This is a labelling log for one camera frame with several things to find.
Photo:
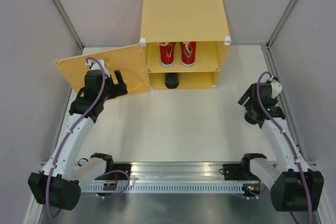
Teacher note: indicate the yellow plastic shoe cabinet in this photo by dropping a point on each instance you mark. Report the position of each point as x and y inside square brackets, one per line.
[202, 21]

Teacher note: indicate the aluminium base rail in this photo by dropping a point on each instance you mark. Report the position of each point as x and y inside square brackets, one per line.
[170, 171]

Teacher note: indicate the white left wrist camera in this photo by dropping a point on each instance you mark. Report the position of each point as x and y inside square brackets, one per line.
[97, 64]

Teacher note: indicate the yellow cabinet door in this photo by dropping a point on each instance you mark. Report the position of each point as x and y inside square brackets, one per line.
[130, 60]

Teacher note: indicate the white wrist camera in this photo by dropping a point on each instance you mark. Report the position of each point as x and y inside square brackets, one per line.
[276, 87]
[97, 64]

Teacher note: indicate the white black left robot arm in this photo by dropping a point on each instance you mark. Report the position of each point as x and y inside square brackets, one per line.
[58, 184]

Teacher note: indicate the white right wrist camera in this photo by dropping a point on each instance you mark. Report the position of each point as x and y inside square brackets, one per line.
[276, 87]

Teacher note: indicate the aluminium corner frame post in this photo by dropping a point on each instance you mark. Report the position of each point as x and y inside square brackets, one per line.
[65, 18]

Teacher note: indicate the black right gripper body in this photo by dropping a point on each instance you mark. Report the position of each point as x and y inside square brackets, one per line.
[251, 103]

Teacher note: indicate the right aluminium corner post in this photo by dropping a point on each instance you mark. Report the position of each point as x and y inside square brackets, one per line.
[289, 8]

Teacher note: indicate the black patent loafer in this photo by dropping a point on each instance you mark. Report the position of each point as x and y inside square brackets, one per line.
[171, 80]
[252, 116]

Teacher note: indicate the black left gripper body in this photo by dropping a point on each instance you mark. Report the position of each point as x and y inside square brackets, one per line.
[113, 91]

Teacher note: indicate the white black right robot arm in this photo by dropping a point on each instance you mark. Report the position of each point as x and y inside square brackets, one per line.
[293, 185]

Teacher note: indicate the red canvas sneaker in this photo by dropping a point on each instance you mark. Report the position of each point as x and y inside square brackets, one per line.
[167, 50]
[188, 52]

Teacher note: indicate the white slotted cable duct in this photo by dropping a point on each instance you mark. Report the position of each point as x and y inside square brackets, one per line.
[166, 188]

